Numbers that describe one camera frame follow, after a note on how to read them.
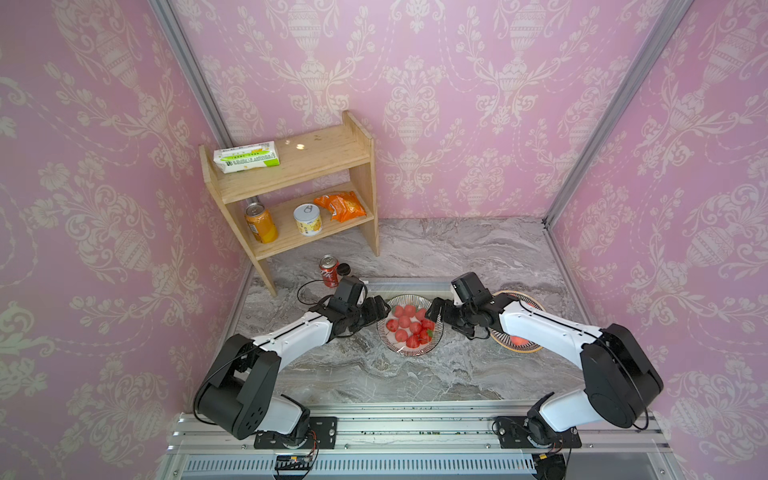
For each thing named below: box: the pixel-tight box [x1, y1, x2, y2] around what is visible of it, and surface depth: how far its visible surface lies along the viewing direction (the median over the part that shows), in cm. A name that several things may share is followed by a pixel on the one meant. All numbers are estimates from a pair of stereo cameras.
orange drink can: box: [244, 202, 278, 244], surface depth 81 cm
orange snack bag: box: [314, 191, 367, 223], surface depth 91 cm
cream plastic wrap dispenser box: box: [364, 277, 454, 296], surface depth 96 cm
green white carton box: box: [213, 140, 281, 174], surface depth 73 cm
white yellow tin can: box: [293, 203, 323, 237], surface depth 89 cm
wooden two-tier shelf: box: [199, 112, 380, 297], surface depth 83 cm
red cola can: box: [319, 254, 340, 289], surface depth 96 cm
